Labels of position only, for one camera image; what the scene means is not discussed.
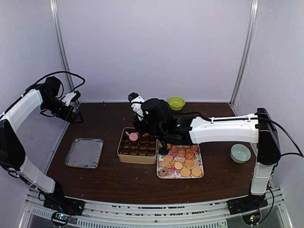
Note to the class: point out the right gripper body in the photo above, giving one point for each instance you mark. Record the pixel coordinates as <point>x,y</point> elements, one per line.
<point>138,129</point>

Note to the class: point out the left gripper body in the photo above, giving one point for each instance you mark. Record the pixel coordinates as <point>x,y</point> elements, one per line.
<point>64,115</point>

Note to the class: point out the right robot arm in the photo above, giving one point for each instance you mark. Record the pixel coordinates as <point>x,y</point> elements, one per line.
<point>153,116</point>

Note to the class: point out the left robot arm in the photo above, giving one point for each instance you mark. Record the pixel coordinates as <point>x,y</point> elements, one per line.
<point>43,96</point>

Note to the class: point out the gold cookie tin box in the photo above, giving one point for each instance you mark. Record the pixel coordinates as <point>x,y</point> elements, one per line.
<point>141,151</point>

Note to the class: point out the black sandwich cookie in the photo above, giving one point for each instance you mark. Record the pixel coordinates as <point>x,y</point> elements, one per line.
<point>163,151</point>

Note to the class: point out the green plastic bowl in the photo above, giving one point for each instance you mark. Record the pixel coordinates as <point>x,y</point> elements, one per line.
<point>176,103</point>

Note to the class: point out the silver tin lid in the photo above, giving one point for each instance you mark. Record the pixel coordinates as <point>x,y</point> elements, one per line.
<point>84,153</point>

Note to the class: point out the floral cookie tray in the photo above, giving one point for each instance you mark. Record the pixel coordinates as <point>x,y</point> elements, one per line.
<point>179,157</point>

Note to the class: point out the round golden biscuit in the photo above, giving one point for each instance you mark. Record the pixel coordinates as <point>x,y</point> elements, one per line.
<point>185,172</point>
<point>196,172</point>

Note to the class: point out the pale ceramic bowl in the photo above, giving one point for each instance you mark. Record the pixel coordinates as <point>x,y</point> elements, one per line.
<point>240,153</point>

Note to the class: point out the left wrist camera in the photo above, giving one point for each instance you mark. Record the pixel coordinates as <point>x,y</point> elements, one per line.
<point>70,98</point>

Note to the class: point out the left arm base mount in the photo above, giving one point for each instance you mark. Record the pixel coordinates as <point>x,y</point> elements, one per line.
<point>64,212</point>

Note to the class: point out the left aluminium frame post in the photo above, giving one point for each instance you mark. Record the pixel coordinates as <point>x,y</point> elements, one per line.
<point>60,42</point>

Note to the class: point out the aluminium frame post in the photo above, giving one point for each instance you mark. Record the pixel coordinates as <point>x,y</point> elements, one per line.
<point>249,42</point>
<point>60,42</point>

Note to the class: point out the right aluminium frame post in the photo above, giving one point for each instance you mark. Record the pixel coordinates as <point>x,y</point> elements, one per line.
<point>249,42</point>

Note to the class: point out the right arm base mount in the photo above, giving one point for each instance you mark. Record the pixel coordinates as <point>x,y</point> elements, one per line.
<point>249,209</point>

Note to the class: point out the front aluminium rail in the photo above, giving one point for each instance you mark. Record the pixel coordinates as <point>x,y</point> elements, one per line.
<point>208,214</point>

